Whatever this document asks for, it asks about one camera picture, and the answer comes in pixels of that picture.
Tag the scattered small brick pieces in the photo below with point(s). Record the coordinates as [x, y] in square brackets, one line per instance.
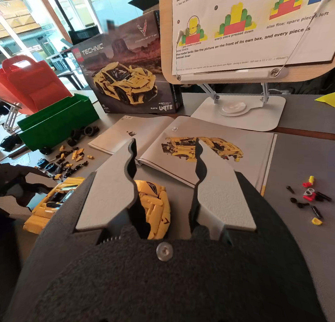
[311, 196]

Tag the open instruction booklet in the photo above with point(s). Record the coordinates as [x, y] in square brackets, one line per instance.
[222, 157]

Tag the black toy tire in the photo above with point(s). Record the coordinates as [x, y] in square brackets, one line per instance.
[77, 134]
[45, 151]
[91, 131]

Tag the red plastic carry case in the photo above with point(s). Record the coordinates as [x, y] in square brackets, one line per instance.
[34, 83]

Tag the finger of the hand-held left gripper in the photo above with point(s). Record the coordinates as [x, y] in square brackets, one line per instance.
[11, 209]
[39, 180]

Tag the brick set box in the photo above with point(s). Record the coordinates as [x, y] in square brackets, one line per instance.
[125, 65]

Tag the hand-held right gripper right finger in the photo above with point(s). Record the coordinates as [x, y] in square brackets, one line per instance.
[225, 196]

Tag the green plastic bin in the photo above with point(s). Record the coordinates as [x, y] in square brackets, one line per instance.
[57, 123]

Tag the black monitor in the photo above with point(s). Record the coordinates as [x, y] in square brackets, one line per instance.
[83, 35]

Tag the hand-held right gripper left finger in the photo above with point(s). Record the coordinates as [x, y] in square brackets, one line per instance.
[104, 191]

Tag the grey desk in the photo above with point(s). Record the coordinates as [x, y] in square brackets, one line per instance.
[301, 157]

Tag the pile of yellow black pieces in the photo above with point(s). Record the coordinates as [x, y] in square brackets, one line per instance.
[68, 159]

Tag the black wheel hub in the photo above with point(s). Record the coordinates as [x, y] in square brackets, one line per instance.
[51, 167]
[41, 162]

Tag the yellow brick car model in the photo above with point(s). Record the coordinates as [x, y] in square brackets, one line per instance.
[151, 204]

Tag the beige rounded board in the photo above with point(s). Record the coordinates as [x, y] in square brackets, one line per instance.
[166, 39]

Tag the printed instruction sheet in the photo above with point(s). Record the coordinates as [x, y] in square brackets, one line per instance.
[248, 26]

